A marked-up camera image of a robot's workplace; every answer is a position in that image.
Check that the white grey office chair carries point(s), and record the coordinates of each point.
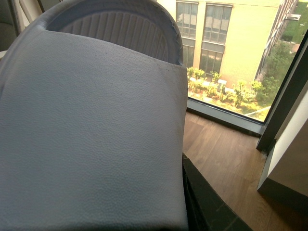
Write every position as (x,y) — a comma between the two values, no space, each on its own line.
(15,16)

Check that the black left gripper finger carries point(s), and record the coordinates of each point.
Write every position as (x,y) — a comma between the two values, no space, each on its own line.
(206,211)

